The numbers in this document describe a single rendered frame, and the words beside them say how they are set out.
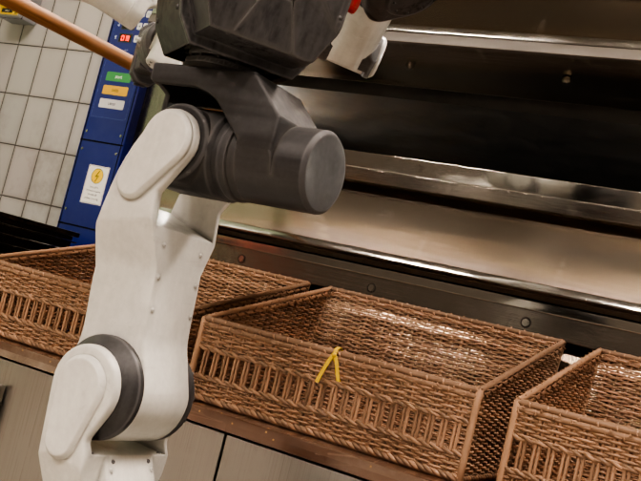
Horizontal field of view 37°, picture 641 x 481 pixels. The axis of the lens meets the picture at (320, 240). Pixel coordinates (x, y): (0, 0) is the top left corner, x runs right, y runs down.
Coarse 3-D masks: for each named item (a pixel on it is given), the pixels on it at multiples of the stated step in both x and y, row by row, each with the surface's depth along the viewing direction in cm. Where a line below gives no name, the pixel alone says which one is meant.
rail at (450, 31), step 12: (396, 24) 212; (468, 36) 203; (480, 36) 202; (492, 36) 201; (504, 36) 199; (516, 36) 198; (528, 36) 197; (540, 36) 196; (552, 36) 195; (564, 36) 194; (576, 36) 193; (624, 48) 187; (636, 48) 186
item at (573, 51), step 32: (384, 32) 213; (320, 64) 234; (384, 64) 222; (416, 64) 217; (448, 64) 212; (480, 64) 207; (512, 64) 202; (544, 64) 198; (576, 64) 194; (608, 64) 190; (640, 64) 186; (512, 96) 216; (544, 96) 211; (576, 96) 206; (608, 96) 201; (640, 96) 197
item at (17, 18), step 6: (30, 0) 283; (36, 0) 285; (0, 6) 284; (0, 12) 284; (6, 12) 282; (12, 12) 281; (6, 18) 286; (12, 18) 283; (18, 18) 282; (24, 18) 282; (24, 24) 287; (30, 24) 285
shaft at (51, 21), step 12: (0, 0) 167; (12, 0) 168; (24, 0) 171; (24, 12) 172; (36, 12) 173; (48, 12) 176; (48, 24) 176; (60, 24) 178; (72, 24) 182; (72, 36) 182; (84, 36) 184; (96, 36) 188; (96, 48) 188; (108, 48) 190; (120, 60) 194; (132, 60) 196; (156, 84) 206
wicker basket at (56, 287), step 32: (0, 256) 211; (32, 256) 220; (64, 256) 229; (0, 288) 204; (32, 288) 200; (64, 288) 196; (224, 288) 232; (288, 288) 215; (0, 320) 202; (32, 320) 198; (64, 320) 194; (192, 320) 185; (64, 352) 192; (192, 352) 187
